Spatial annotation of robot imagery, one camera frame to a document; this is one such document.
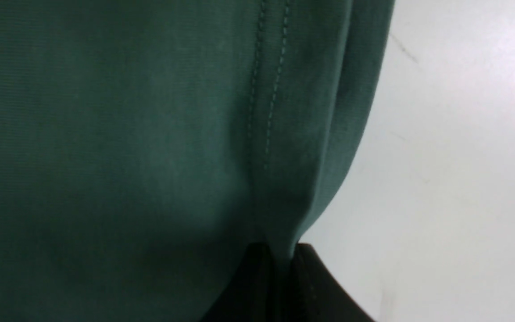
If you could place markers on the green long-sleeve top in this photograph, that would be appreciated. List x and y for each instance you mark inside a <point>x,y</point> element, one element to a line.
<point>144,144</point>

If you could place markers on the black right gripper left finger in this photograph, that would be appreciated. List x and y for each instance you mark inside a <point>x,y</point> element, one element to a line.
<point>252,293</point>

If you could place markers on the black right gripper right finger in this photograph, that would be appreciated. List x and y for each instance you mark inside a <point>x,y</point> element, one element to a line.
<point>315,295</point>

